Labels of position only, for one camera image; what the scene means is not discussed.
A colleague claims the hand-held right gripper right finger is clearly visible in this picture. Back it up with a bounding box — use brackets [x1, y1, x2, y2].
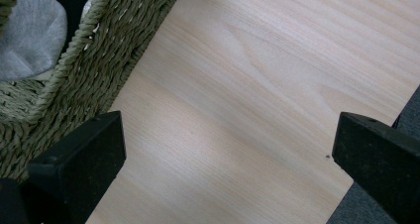
[331, 111, 420, 224]

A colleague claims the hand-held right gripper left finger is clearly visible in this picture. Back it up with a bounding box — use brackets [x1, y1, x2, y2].
[27, 110, 127, 224]

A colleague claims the green woven basket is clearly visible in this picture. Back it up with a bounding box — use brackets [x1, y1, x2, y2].
[0, 0, 186, 184]

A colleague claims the grey cloth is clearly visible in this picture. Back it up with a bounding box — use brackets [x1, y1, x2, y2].
[0, 0, 68, 82]

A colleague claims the dark cloth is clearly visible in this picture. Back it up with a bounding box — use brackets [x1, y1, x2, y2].
[49, 0, 100, 55]

